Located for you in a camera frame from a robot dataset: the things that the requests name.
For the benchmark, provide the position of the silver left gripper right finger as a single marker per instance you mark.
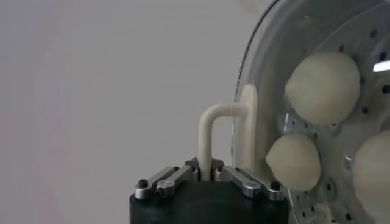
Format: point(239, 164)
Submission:
point(243, 181)

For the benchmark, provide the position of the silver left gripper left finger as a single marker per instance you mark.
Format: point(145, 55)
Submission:
point(170, 181)

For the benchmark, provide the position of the white steamed baozi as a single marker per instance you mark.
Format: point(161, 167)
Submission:
point(373, 176)
point(323, 88)
point(292, 162)

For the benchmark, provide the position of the glass pot lid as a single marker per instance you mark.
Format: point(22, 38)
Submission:
point(205, 137)

